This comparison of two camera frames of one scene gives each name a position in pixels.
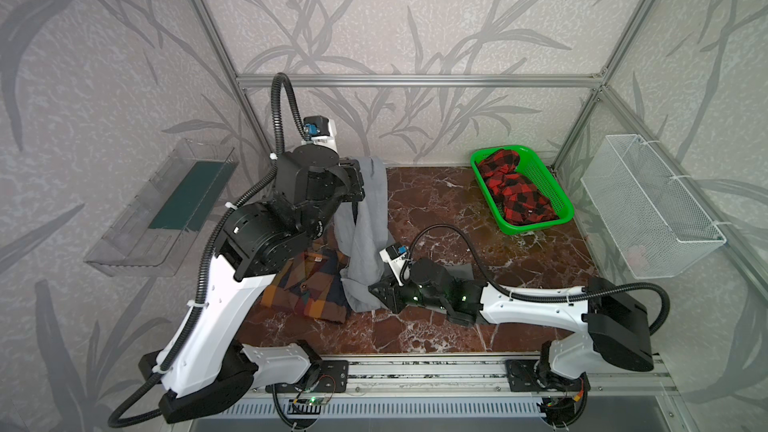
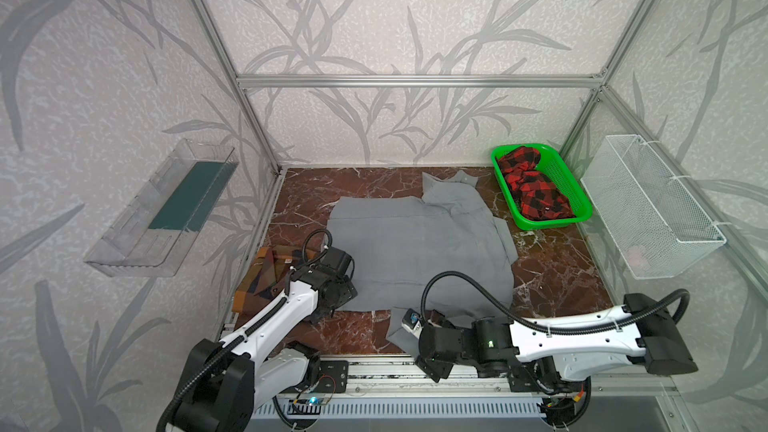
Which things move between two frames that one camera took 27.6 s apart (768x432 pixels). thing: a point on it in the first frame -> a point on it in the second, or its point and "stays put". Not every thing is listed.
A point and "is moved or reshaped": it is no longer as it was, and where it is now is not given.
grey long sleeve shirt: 360,241 is moved or reshaped
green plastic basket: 530,166 -> 553,165
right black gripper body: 389,291 -> 428,344
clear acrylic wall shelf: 149,234 stays put
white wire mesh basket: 656,225 stays put
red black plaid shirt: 520,202 -> 537,197
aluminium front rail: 275,376 stays put
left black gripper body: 351,180 -> 341,293
